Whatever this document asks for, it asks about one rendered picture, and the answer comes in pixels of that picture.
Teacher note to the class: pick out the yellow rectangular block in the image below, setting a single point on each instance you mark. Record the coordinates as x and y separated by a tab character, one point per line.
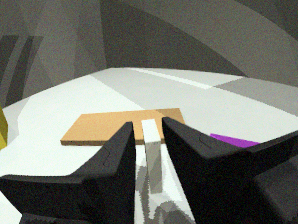
3	130

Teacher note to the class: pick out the grey domino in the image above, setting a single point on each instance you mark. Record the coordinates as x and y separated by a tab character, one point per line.
152	149

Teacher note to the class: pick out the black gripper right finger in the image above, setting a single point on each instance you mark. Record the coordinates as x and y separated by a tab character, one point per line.
213	174

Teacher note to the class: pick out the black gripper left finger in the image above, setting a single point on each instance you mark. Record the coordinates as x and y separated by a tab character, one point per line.
100	191

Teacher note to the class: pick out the purple rectangular block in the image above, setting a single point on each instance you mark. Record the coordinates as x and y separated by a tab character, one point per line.
231	140

